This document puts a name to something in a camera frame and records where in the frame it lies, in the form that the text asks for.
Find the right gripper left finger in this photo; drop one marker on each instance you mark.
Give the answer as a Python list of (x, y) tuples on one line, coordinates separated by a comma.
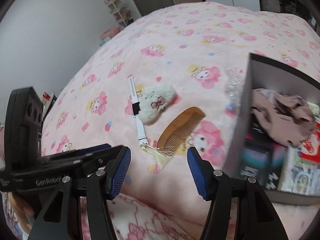
[(60, 218)]

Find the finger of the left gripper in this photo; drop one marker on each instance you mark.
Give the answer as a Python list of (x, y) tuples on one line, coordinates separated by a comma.
[(95, 160), (99, 147)]

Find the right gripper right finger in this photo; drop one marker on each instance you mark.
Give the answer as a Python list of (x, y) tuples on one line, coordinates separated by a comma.
[(256, 217)]

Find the white fluffy plush clip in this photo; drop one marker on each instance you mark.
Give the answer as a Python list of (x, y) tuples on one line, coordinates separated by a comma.
[(154, 101)]

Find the black storage box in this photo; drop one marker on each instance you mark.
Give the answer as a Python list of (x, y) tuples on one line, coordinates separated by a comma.
[(264, 72)]

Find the red booklet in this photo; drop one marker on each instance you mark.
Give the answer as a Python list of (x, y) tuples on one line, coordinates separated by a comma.
[(310, 147)]

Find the brown beige sock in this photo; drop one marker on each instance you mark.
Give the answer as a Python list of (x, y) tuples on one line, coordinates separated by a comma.
[(288, 120)]

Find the left hand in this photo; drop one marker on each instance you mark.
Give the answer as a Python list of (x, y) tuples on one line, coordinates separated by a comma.
[(22, 210)]

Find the black green package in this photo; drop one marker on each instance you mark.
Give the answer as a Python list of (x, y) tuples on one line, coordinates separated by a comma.
[(261, 158)]

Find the white pen with tassel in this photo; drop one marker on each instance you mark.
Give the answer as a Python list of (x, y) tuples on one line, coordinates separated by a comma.
[(161, 159)]

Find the brown wooden comb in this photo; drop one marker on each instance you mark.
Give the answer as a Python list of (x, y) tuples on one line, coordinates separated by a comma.
[(174, 138)]

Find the pink cartoon print blanket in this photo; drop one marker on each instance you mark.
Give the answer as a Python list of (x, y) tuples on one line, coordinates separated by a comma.
[(196, 48)]

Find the crumpled clear plastic wrap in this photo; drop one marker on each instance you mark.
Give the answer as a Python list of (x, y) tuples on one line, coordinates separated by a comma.
[(233, 89)]

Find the white shelf rack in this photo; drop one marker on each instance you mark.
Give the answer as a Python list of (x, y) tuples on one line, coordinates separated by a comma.
[(120, 11)]

